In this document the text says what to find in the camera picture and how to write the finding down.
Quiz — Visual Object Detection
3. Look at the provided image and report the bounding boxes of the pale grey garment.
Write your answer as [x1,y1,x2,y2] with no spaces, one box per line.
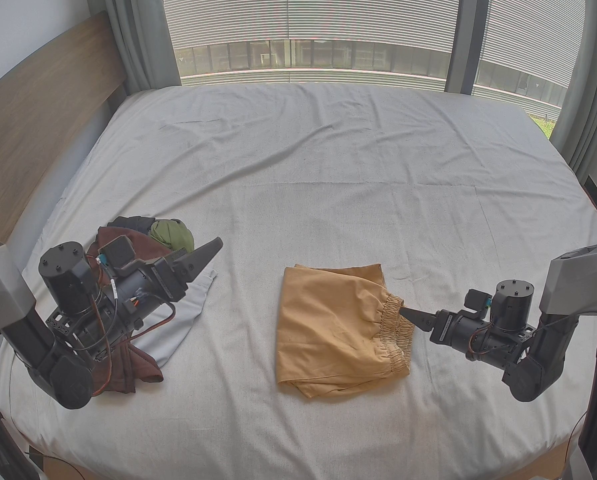
[129,262,218,369]

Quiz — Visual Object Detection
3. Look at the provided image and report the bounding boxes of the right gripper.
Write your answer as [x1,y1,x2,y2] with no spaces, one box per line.
[398,306,490,355]

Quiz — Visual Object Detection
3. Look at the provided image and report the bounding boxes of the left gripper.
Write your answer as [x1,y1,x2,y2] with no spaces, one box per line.
[110,237,224,326]

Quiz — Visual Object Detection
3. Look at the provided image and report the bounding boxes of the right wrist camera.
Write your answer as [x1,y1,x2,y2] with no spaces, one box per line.
[464,289,492,320]

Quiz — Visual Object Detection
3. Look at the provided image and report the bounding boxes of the grey-green curtain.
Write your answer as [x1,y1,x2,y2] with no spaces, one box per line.
[83,0,182,95]
[550,0,597,185]

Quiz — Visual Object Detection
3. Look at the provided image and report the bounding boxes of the black garment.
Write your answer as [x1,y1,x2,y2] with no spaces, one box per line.
[108,215,154,237]

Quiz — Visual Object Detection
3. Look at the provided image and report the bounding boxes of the green garment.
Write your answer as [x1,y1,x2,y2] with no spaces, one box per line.
[149,219,195,255]

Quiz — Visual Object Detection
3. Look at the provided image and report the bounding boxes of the window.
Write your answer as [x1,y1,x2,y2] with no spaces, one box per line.
[159,0,589,139]

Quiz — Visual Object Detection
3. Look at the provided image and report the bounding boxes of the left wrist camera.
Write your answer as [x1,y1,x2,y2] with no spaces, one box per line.
[98,235,155,276]

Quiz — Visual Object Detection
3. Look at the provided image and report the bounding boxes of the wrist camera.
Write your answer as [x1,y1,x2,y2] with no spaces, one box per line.
[98,235,155,276]
[464,289,492,320]

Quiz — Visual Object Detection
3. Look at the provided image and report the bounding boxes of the brown garment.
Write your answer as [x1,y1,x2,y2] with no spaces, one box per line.
[91,228,173,395]

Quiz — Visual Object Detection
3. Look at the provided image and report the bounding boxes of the bed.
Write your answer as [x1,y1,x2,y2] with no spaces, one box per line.
[0,10,597,480]

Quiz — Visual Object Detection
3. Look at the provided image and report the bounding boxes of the mustard yellow shorts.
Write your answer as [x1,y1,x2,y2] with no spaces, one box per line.
[277,263,415,401]

